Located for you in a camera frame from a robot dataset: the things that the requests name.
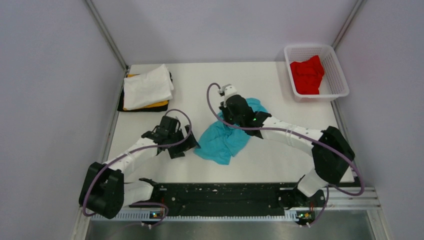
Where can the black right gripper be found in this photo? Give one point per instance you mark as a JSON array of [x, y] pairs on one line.
[[225, 110]]

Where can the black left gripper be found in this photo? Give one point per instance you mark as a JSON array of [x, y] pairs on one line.
[[176, 152]]

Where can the turquoise t-shirt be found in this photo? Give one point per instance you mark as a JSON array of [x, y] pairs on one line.
[[220, 143]]

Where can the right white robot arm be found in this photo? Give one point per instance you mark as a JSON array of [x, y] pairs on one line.
[[328, 148]]

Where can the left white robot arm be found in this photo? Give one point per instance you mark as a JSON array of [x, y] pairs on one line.
[[105, 190]]

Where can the black folded t-shirt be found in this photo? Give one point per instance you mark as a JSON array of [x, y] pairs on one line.
[[142, 109]]

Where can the yellow folded t-shirt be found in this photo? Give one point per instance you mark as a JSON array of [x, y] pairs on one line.
[[159, 105]]

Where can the white folded t-shirt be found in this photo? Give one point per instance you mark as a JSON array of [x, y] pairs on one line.
[[147, 88]]

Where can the red t-shirt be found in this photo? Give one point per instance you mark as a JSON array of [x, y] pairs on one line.
[[307, 75]]

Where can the white plastic basket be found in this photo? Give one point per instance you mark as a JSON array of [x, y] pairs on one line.
[[333, 85]]

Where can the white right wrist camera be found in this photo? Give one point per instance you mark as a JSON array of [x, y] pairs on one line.
[[227, 91]]

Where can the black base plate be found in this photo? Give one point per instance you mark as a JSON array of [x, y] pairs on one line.
[[259, 199]]

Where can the aluminium front rail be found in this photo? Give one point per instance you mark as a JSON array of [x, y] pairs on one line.
[[345, 218]]

